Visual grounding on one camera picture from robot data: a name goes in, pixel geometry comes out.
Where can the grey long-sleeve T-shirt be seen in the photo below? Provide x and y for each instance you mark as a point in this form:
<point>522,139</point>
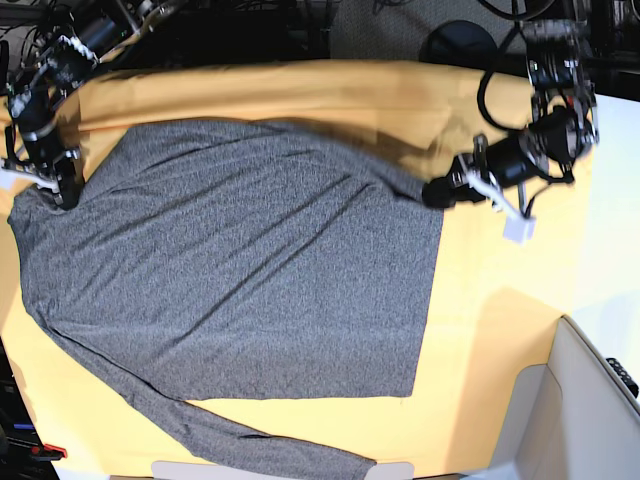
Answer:
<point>212,259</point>

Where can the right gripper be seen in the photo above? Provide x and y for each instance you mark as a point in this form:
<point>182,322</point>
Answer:
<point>42,158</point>

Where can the yellow table cloth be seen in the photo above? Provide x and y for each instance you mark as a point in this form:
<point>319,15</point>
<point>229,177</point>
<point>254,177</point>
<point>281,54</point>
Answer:
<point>494,304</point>

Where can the white storage bin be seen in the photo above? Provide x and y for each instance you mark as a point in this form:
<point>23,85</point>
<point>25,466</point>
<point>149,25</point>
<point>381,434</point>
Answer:
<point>569,418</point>

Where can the red clamp left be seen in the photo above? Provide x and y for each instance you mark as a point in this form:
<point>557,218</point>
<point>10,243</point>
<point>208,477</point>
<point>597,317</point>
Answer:
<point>45,452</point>

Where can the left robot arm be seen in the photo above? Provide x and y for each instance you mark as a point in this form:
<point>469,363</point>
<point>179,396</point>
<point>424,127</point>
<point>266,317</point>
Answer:
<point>563,126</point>

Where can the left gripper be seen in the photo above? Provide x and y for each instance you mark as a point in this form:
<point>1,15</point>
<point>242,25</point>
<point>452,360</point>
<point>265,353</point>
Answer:
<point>491,172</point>

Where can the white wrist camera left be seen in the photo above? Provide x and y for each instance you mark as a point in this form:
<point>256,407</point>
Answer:
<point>519,230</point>

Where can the black remote on bin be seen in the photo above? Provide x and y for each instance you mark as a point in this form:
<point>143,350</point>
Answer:
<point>621,378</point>

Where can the black round base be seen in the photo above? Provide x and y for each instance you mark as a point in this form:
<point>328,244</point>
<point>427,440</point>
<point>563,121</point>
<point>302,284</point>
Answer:
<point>459,43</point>

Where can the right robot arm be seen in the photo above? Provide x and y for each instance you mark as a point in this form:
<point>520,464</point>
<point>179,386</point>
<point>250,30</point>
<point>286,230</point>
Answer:
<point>73,44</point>

